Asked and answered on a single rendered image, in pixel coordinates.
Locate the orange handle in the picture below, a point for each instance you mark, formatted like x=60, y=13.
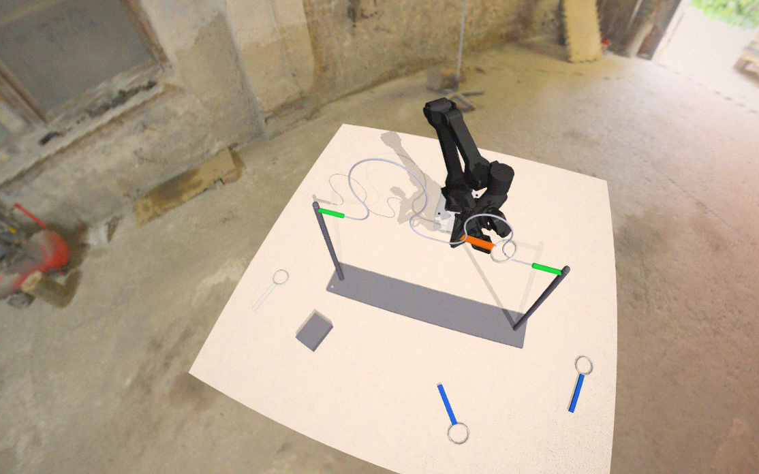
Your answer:
x=490, y=246

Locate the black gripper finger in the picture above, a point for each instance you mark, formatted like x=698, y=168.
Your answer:
x=458, y=231
x=471, y=233

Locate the blue handle with grey loop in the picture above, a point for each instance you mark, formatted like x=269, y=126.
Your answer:
x=451, y=415
x=579, y=384

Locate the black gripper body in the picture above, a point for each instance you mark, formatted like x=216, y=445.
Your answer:
x=472, y=206

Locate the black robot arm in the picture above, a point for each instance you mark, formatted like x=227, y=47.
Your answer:
x=478, y=173

